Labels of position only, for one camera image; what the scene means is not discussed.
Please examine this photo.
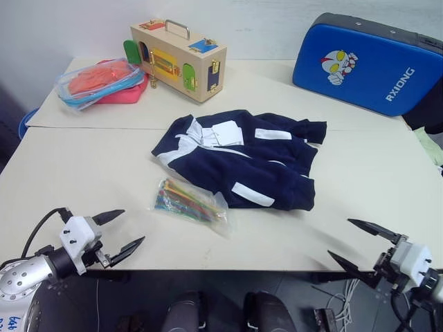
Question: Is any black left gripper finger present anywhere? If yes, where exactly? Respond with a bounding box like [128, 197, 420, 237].
[109, 236, 146, 268]
[92, 209, 126, 227]

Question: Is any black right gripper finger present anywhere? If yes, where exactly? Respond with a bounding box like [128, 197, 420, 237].
[326, 250, 379, 288]
[347, 218, 408, 245]

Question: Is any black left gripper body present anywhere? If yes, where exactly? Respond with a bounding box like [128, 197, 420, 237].
[82, 216, 114, 269]

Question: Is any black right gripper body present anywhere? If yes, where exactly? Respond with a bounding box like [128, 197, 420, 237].
[373, 234, 411, 300]

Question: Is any black floor power strip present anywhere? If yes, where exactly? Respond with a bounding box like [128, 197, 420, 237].
[311, 307, 338, 332]

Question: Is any clear bag of coloured ties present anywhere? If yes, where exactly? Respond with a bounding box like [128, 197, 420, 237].
[149, 177, 232, 239]

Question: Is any dark rounded shape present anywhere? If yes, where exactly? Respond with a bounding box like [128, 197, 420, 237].
[161, 291, 206, 332]
[244, 291, 297, 332]

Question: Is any white handwritten label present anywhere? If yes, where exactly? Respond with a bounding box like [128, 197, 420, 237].
[0, 313, 27, 332]

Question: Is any pink fabric bag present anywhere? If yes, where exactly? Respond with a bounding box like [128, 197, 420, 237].
[91, 59, 150, 104]

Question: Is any small white paper tag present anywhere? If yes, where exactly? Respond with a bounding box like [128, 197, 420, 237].
[201, 127, 219, 149]

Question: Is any blue round bin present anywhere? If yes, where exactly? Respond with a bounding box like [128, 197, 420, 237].
[18, 107, 41, 138]

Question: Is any clear container with orange contents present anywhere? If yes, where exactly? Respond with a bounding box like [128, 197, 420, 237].
[55, 57, 145, 111]

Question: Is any navy and white zip jacket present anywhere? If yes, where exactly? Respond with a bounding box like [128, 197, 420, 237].
[151, 109, 328, 211]

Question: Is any large white paper tag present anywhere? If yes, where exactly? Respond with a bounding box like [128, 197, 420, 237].
[211, 120, 244, 147]

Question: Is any blue kick pad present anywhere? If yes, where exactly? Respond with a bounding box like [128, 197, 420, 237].
[291, 12, 443, 118]

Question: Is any wooden lock activity box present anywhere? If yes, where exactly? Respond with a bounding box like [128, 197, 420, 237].
[123, 19, 228, 104]

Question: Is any white floor cable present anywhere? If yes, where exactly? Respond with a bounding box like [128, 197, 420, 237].
[327, 276, 363, 328]

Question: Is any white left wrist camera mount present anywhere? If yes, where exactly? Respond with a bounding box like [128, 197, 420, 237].
[59, 216, 103, 276]

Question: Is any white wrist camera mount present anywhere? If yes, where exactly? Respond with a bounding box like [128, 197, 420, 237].
[390, 241, 433, 290]
[59, 216, 103, 276]

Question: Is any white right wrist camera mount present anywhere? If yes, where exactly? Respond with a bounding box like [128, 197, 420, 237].
[390, 241, 433, 290]

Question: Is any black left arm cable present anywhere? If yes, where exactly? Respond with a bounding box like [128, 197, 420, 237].
[19, 206, 74, 260]

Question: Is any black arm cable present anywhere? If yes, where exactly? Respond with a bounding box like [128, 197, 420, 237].
[19, 206, 74, 260]
[392, 293, 437, 332]

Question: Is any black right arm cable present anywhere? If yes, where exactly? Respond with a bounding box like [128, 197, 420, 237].
[392, 293, 437, 332]

